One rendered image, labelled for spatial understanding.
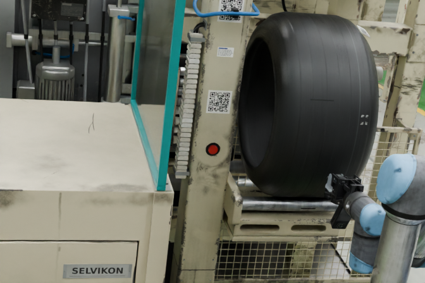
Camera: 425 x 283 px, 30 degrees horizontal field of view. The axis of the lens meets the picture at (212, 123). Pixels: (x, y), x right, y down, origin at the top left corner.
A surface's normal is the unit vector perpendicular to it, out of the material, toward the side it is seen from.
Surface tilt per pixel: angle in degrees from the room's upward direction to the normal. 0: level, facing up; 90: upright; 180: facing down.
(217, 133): 90
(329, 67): 49
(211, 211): 90
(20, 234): 90
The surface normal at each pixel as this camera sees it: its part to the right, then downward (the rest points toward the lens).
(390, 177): -0.97, -0.20
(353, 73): 0.22, -0.31
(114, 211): 0.20, 0.37
